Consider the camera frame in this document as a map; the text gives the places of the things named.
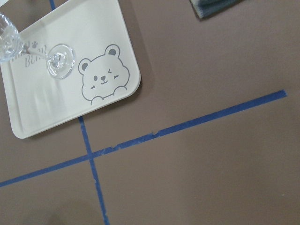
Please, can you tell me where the cream bear serving tray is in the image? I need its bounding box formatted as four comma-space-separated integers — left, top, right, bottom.
1, 0, 141, 139

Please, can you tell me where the clear wine glass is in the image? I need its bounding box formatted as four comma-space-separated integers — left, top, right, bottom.
0, 14, 75, 79

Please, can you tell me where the grey yellow folded cloth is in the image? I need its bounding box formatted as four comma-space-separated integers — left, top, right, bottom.
190, 0, 241, 19

